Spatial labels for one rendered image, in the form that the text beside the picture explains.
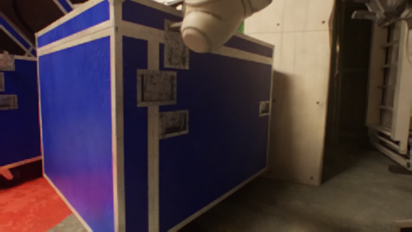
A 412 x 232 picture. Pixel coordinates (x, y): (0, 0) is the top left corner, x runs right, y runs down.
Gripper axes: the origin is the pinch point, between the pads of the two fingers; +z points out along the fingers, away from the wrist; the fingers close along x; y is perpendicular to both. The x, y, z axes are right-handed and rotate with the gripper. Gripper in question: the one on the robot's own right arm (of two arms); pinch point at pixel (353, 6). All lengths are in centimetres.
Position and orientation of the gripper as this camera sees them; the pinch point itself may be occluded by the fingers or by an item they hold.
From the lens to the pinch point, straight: 109.4
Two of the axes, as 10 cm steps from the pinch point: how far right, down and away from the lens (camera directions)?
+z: -10.0, -0.3, 0.2
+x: 0.4, -8.5, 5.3
